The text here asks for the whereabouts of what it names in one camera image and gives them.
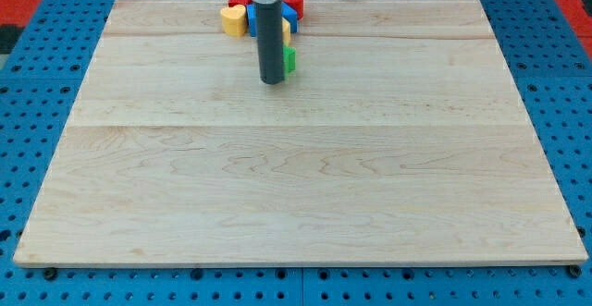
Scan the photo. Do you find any green star block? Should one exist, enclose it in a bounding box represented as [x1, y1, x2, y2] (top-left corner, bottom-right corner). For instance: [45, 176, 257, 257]
[283, 45, 296, 75]

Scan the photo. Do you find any light wooden board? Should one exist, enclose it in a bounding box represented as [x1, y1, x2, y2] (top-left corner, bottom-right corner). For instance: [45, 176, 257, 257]
[14, 0, 588, 268]

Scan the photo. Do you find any yellow block behind pusher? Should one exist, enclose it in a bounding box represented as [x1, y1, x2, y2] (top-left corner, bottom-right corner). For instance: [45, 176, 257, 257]
[282, 18, 291, 46]

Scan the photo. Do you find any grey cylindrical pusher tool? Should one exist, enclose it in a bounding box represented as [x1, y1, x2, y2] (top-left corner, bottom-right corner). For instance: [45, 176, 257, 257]
[254, 1, 285, 85]

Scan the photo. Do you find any blue block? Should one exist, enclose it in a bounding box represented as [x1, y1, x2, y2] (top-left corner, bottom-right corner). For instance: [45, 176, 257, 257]
[246, 3, 299, 37]

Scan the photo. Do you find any yellow heart block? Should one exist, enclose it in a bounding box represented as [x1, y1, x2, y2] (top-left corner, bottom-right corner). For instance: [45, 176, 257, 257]
[219, 5, 248, 37]

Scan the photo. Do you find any red block right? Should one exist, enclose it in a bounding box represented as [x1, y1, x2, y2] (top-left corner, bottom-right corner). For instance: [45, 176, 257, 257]
[283, 0, 304, 19]

